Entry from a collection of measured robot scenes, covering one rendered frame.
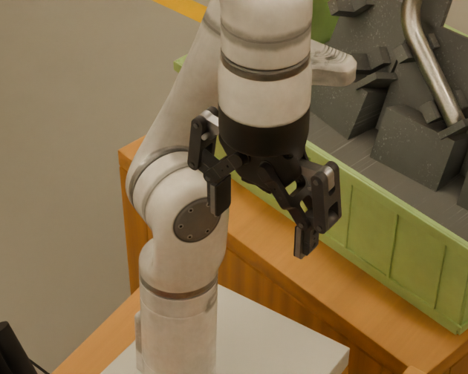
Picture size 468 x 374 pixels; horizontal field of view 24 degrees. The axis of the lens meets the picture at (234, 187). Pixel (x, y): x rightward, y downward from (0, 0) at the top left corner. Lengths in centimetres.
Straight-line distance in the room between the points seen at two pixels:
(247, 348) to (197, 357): 12
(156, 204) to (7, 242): 177
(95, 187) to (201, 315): 178
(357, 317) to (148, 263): 46
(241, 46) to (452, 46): 95
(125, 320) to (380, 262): 39
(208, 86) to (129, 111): 216
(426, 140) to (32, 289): 133
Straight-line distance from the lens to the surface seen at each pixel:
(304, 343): 142
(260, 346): 142
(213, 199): 97
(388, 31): 182
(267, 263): 166
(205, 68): 111
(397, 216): 153
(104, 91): 337
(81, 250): 284
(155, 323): 127
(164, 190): 114
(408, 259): 157
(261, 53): 81
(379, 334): 157
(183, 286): 122
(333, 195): 89
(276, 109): 84
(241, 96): 84
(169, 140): 118
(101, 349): 147
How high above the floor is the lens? 196
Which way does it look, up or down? 41 degrees down
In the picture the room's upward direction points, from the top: straight up
